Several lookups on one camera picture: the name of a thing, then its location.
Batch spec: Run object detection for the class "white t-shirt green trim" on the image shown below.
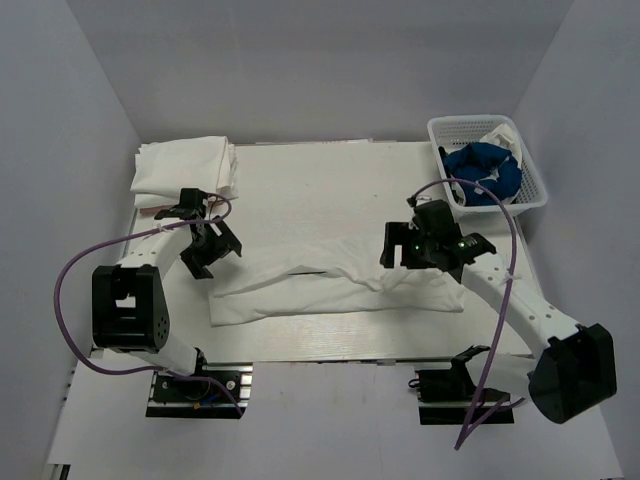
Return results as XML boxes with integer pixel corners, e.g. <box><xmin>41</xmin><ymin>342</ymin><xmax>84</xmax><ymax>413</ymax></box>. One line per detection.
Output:
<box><xmin>479</xmin><ymin>123</ymin><xmax>523</xmax><ymax>166</ymax></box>

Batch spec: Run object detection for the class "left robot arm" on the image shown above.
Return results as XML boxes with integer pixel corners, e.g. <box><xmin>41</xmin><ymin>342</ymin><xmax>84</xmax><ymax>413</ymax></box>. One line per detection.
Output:
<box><xmin>92</xmin><ymin>188</ymin><xmax>242</xmax><ymax>399</ymax></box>

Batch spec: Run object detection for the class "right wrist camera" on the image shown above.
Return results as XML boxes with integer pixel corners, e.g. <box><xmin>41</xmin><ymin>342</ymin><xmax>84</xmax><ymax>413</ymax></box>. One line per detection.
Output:
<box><xmin>406</xmin><ymin>195</ymin><xmax>431</xmax><ymax>209</ymax></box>

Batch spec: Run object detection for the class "folded pink t-shirt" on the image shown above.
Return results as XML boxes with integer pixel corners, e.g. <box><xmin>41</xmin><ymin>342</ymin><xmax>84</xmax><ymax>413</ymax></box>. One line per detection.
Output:
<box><xmin>138</xmin><ymin>205</ymin><xmax>170</xmax><ymax>216</ymax></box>

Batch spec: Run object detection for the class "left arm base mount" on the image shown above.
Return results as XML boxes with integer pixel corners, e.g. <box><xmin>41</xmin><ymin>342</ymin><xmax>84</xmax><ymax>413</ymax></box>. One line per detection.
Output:
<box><xmin>146</xmin><ymin>364</ymin><xmax>253</xmax><ymax>420</ymax></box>

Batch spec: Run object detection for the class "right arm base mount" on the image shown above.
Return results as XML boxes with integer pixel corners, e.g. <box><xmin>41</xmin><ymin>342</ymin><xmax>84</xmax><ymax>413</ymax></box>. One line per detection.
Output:
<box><xmin>408</xmin><ymin>369</ymin><xmax>515</xmax><ymax>426</ymax></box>

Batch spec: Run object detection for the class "white t-shirt black print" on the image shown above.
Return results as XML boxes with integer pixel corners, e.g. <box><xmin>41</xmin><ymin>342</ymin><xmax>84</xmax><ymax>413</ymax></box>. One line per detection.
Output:
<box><xmin>208</xmin><ymin>236</ymin><xmax>465</xmax><ymax>327</ymax></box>

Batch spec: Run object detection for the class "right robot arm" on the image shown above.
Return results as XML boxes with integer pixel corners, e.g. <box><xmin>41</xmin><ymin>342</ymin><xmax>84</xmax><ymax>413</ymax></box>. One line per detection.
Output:
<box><xmin>380</xmin><ymin>200</ymin><xmax>617</xmax><ymax>424</ymax></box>

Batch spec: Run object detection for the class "folded white t-shirt stack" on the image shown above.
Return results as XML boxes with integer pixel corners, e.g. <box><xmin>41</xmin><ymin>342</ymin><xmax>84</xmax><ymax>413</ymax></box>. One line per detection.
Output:
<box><xmin>130</xmin><ymin>136</ymin><xmax>238</xmax><ymax>210</ymax></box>

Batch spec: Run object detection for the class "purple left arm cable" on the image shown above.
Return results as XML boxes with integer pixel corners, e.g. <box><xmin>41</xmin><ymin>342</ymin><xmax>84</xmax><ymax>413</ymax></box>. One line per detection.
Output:
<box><xmin>54</xmin><ymin>192</ymin><xmax>246</xmax><ymax>419</ymax></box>

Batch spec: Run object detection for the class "blue Mickey Mouse t-shirt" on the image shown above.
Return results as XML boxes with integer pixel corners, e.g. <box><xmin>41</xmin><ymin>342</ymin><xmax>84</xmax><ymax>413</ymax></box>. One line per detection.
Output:
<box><xmin>441</xmin><ymin>142</ymin><xmax>522</xmax><ymax>207</ymax></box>

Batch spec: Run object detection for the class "white plastic laundry basket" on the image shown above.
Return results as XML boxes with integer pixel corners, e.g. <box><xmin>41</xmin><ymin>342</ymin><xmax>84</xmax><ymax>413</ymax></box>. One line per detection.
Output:
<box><xmin>427</xmin><ymin>114</ymin><xmax>548</xmax><ymax>216</ymax></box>

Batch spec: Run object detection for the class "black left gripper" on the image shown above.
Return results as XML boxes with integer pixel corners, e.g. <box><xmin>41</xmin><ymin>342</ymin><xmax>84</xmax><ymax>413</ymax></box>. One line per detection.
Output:
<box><xmin>180</xmin><ymin>215</ymin><xmax>241</xmax><ymax>279</ymax></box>

